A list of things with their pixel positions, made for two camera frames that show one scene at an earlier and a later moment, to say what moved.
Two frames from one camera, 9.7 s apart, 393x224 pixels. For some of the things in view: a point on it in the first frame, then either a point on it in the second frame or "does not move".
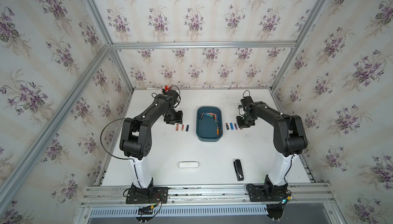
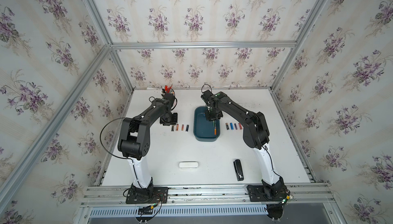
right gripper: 240,124 to 218,114
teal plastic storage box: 209,124 does not move
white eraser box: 188,164 does not move
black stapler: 238,170 does not move
